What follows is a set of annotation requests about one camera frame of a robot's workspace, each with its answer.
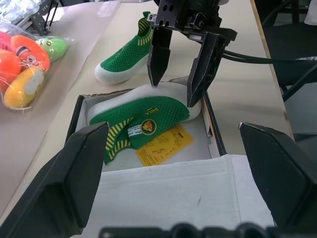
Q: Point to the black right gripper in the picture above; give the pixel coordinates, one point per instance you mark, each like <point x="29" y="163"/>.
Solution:
<point x="183" y="15"/>

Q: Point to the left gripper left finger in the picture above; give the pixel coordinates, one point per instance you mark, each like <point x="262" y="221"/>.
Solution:
<point x="49" y="188"/>

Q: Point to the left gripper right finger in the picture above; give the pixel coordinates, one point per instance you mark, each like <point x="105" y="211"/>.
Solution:
<point x="284" y="178"/>

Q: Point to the black cardboard shoebox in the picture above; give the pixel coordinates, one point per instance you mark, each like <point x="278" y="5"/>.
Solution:
<point x="250" y="188"/>

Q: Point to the green knit shoe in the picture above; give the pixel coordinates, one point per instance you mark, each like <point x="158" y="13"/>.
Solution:
<point x="123" y="57"/>
<point x="158" y="109"/>

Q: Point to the yellow paper card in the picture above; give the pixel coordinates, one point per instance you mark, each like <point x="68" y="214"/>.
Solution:
<point x="171" y="146"/>

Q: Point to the clear plastic toy bag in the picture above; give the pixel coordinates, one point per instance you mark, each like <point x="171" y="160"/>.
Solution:
<point x="15" y="104"/>

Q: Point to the yellow plush toy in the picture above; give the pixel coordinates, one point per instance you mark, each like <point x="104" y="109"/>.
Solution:
<point x="21" y="91"/>

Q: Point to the black chair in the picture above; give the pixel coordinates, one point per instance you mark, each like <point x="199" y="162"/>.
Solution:
<point x="292" y="44"/>

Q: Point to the white tissue paper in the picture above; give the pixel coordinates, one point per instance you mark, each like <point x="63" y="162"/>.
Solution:
<point x="163" y="198"/>

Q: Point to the green plush toy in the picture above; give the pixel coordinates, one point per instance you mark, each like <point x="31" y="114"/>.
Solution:
<point x="57" y="48"/>

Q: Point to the red plush toy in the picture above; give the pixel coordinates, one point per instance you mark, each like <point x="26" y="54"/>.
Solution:
<point x="7" y="64"/>

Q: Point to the orange clownfish plush toy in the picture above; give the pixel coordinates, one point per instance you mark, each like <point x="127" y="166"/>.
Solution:
<point x="29" y="49"/>

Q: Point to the blue patterned plastic bag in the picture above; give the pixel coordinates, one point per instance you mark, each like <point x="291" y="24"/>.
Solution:
<point x="15" y="8"/>

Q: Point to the black metal frame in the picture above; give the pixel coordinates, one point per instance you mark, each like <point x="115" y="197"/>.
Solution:
<point x="39" y="17"/>

